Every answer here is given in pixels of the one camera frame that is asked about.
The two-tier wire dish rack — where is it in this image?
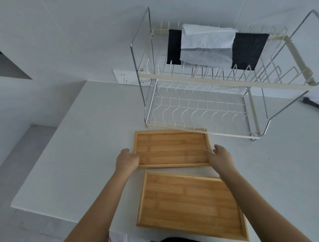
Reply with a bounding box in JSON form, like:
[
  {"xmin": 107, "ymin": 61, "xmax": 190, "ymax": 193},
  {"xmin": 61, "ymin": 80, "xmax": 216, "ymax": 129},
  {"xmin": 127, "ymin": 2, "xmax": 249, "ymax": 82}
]
[{"xmin": 130, "ymin": 7, "xmax": 319, "ymax": 141}]

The small bamboo tray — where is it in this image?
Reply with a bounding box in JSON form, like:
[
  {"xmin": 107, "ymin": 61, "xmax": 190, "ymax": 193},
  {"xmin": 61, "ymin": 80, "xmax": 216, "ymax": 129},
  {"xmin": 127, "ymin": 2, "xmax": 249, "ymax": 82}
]
[{"xmin": 134, "ymin": 128, "xmax": 212, "ymax": 168}]

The person's left forearm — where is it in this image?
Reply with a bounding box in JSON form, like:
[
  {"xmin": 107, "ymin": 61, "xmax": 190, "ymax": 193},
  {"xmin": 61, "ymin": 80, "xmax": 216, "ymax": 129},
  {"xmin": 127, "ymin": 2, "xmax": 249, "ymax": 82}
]
[{"xmin": 64, "ymin": 168, "xmax": 137, "ymax": 242}]

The person's black garment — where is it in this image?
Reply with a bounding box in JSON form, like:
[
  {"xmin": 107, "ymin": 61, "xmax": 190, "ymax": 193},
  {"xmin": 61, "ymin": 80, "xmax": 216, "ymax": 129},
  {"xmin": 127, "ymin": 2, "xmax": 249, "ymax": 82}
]
[{"xmin": 159, "ymin": 237, "xmax": 198, "ymax": 242}]

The large bamboo tray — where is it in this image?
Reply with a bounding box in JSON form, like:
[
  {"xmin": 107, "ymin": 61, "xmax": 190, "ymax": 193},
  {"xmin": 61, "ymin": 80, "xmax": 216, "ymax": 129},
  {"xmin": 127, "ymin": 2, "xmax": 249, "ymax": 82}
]
[{"xmin": 136, "ymin": 171, "xmax": 250, "ymax": 242}]

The black plug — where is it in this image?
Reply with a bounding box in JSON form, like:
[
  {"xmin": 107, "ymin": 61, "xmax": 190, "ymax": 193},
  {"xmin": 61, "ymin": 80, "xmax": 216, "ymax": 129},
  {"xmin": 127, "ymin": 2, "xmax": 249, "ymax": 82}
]
[{"xmin": 303, "ymin": 97, "xmax": 319, "ymax": 109}]

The narrow black cloth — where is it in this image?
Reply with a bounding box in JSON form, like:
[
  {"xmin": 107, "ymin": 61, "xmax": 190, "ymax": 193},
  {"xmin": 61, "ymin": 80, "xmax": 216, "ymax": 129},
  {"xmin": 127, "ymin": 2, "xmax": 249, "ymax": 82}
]
[{"xmin": 166, "ymin": 29, "xmax": 183, "ymax": 65}]

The white cloth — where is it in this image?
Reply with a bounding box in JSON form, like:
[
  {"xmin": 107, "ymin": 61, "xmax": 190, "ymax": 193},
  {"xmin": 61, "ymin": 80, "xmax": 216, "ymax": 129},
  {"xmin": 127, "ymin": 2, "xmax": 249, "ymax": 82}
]
[{"xmin": 180, "ymin": 24, "xmax": 238, "ymax": 49}]

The person's right forearm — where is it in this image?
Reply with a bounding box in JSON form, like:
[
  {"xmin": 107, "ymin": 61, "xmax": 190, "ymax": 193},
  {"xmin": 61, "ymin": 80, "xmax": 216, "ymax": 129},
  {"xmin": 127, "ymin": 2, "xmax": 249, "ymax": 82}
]
[{"xmin": 219, "ymin": 170, "xmax": 319, "ymax": 242}]

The white wall socket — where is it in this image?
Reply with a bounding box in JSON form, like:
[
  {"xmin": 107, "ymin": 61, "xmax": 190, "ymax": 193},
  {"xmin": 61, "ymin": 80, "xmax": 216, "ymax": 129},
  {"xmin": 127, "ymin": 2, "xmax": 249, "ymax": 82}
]
[{"xmin": 112, "ymin": 69, "xmax": 150, "ymax": 87}]

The grey cloth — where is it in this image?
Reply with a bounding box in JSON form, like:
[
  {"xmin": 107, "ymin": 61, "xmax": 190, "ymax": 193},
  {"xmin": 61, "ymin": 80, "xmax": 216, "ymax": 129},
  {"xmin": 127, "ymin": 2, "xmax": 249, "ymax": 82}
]
[{"xmin": 179, "ymin": 47, "xmax": 233, "ymax": 69}]

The wide black cloth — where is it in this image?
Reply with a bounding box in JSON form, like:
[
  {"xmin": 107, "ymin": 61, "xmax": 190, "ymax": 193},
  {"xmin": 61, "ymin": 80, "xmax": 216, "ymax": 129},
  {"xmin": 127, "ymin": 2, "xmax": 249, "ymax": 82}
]
[{"xmin": 231, "ymin": 32, "xmax": 270, "ymax": 71}]

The person's left hand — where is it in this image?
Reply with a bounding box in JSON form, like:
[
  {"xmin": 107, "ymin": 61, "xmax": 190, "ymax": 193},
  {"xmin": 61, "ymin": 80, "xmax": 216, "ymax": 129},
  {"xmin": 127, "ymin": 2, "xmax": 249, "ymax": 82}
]
[{"xmin": 116, "ymin": 149, "xmax": 140, "ymax": 173}]

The person's right hand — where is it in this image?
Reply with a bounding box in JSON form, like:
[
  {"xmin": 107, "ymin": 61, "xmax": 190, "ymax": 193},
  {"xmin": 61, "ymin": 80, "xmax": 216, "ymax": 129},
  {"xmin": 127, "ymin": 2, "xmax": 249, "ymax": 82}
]
[{"xmin": 206, "ymin": 144, "xmax": 237, "ymax": 178}]

